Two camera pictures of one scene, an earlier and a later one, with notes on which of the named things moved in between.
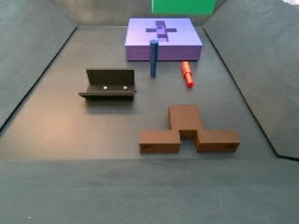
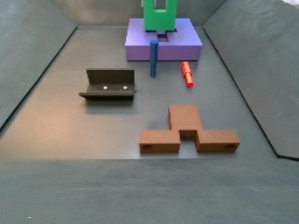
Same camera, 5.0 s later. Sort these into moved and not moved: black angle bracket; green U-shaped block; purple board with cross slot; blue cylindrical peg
Moved: green U-shaped block
Not moved: purple board with cross slot; black angle bracket; blue cylindrical peg
